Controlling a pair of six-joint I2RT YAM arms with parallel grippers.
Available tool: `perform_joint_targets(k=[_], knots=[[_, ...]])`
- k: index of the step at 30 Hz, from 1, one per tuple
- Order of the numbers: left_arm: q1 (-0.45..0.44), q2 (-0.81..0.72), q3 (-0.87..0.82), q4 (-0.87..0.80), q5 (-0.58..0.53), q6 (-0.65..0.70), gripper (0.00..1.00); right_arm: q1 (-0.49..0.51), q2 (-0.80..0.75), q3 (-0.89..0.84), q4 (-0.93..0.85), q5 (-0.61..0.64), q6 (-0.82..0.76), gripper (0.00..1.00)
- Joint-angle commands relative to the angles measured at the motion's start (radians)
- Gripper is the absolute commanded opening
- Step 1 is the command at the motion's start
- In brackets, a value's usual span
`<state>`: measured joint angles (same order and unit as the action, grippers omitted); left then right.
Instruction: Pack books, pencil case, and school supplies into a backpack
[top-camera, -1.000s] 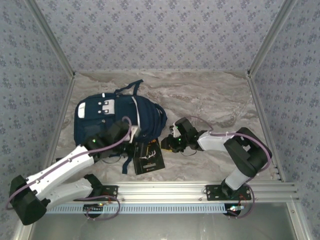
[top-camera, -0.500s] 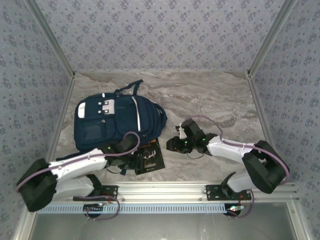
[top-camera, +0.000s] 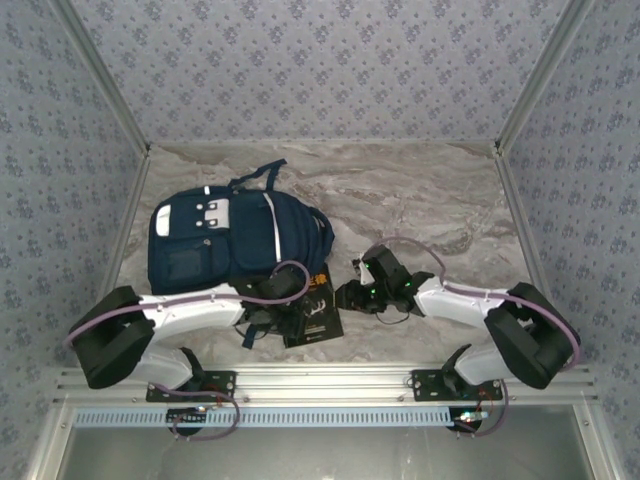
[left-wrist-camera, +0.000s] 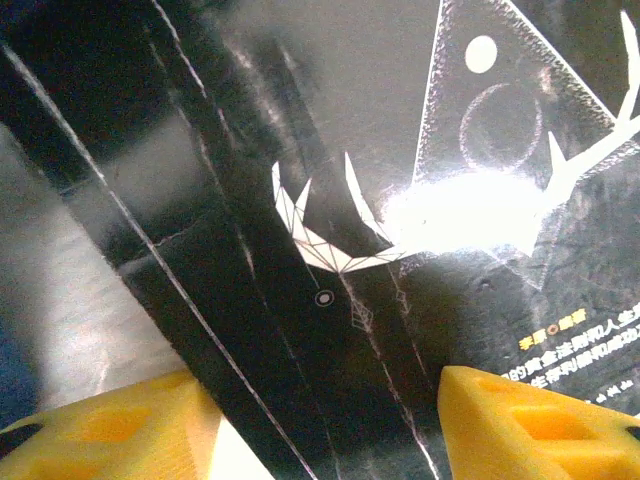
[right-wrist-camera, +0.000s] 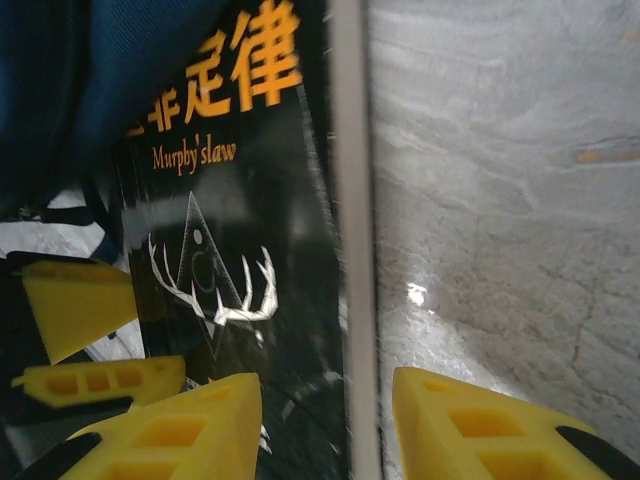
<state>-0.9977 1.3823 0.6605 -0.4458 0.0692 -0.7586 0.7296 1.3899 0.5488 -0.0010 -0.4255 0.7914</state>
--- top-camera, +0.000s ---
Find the black book orange title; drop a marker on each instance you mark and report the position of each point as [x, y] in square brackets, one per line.
[322, 327]

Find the navy blue backpack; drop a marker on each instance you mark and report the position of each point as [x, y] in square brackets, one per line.
[200, 250]

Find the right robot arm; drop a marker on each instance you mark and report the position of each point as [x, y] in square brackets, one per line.
[450, 305]

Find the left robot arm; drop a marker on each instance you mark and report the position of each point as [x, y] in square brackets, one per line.
[195, 320]

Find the small black circuit board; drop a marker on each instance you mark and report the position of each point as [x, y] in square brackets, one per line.
[187, 416]
[470, 420]

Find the grey metal panel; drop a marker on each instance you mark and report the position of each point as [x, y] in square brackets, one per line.
[325, 455]

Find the aluminium mounting rail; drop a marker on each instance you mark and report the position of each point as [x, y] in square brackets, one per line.
[325, 382]

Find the aluminium table edge rail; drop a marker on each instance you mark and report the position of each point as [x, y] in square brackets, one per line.
[131, 200]
[522, 220]

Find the aluminium frame post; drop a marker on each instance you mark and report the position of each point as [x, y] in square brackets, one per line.
[105, 75]
[542, 75]

